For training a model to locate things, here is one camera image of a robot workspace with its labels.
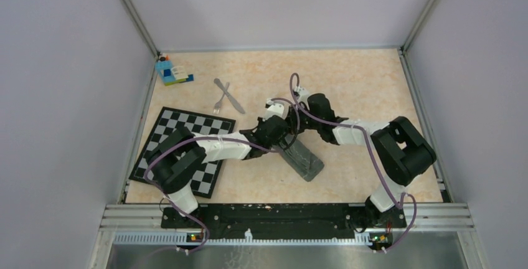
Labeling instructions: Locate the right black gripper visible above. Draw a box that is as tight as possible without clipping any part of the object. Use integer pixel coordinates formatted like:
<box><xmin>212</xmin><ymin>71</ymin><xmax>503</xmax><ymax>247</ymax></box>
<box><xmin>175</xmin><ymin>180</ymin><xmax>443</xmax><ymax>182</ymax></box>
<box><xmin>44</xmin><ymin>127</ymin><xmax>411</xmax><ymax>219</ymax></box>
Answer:
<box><xmin>285</xmin><ymin>103</ymin><xmax>321</xmax><ymax>136</ymax></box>

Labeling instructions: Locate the grey cloth napkin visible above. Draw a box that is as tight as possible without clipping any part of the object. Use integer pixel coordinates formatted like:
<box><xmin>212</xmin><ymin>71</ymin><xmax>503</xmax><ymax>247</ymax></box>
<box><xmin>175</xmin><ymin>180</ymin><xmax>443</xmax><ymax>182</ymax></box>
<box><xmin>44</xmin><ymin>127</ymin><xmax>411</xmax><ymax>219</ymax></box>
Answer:
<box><xmin>278</xmin><ymin>139</ymin><xmax>325</xmax><ymax>182</ymax></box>

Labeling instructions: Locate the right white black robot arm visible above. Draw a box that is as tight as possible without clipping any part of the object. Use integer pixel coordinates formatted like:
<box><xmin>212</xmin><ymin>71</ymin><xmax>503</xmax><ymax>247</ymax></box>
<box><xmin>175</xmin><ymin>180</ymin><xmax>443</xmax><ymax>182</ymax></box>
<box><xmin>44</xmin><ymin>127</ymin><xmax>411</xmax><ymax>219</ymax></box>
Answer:
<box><xmin>293</xmin><ymin>87</ymin><xmax>437</xmax><ymax>227</ymax></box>

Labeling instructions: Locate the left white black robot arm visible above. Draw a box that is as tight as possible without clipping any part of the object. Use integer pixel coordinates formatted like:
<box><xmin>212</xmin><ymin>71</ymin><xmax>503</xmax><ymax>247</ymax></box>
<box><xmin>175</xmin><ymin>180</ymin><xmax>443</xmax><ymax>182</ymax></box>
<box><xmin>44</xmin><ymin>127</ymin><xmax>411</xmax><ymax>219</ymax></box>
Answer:
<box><xmin>144</xmin><ymin>115</ymin><xmax>293</xmax><ymax>228</ymax></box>

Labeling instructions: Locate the silver fork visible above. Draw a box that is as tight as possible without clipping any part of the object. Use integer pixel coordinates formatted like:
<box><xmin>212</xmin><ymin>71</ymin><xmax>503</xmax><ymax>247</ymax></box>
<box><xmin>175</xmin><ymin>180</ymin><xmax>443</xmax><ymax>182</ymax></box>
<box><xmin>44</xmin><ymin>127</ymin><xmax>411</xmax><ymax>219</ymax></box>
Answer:
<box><xmin>213</xmin><ymin>82</ymin><xmax>230</xmax><ymax>115</ymax></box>

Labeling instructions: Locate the black white checkerboard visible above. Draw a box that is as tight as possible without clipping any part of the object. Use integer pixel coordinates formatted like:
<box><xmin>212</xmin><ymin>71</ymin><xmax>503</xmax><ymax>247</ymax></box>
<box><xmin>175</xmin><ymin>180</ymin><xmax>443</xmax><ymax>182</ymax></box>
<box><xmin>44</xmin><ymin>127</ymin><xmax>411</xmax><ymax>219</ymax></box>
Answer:
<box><xmin>128</xmin><ymin>106</ymin><xmax>237</xmax><ymax>199</ymax></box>

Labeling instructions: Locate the silver table knife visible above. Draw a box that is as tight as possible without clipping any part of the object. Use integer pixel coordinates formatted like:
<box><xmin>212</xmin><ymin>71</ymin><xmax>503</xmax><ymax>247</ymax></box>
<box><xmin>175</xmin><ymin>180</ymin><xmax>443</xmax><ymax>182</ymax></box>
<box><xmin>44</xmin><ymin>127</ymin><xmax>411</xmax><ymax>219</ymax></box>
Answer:
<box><xmin>214</xmin><ymin>78</ymin><xmax>246</xmax><ymax>114</ymax></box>

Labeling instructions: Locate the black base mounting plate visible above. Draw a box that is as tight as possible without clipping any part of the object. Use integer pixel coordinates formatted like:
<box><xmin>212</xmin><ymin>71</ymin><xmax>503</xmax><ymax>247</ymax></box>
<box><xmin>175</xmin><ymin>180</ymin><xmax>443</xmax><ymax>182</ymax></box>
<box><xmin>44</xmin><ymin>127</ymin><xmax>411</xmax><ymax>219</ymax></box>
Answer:
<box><xmin>161</xmin><ymin>203</ymin><xmax>407</xmax><ymax>240</ymax></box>

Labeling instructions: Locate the colourful toy brick block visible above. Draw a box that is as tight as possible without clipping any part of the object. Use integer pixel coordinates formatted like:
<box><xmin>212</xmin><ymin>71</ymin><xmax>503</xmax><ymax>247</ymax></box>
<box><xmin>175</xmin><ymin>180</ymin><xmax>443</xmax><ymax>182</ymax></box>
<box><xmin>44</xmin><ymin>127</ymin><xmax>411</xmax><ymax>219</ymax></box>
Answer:
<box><xmin>154</xmin><ymin>54</ymin><xmax>194</xmax><ymax>86</ymax></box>

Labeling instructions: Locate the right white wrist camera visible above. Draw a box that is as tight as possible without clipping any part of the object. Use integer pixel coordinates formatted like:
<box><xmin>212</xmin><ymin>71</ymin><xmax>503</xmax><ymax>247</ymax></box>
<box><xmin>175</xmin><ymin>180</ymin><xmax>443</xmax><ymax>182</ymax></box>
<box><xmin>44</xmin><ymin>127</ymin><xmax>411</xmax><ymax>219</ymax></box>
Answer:
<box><xmin>293</xmin><ymin>86</ymin><xmax>311</xmax><ymax>105</ymax></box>

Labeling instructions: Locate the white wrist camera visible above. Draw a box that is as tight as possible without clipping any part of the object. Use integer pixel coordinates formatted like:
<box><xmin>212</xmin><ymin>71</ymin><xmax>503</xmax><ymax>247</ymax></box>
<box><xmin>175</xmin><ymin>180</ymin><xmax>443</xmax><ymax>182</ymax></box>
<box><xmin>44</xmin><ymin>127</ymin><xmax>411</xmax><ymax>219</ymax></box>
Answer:
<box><xmin>293</xmin><ymin>86</ymin><xmax>311</xmax><ymax>105</ymax></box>
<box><xmin>263</xmin><ymin>99</ymin><xmax>288</xmax><ymax>121</ymax></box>

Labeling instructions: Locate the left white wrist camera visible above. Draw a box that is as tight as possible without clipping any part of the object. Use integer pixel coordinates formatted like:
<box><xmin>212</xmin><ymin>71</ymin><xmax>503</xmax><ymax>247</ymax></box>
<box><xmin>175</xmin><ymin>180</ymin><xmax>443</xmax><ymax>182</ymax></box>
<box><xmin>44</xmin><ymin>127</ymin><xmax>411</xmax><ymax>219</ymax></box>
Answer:
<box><xmin>263</xmin><ymin>99</ymin><xmax>288</xmax><ymax>121</ymax></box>

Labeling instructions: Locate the grey slotted cable duct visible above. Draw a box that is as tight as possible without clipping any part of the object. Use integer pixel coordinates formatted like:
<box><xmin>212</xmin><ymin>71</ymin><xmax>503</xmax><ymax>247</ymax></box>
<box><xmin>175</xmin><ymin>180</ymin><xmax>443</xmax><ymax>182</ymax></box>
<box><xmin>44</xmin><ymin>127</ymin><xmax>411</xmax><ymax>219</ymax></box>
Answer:
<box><xmin>113</xmin><ymin>230</ymin><xmax>372</xmax><ymax>247</ymax></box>

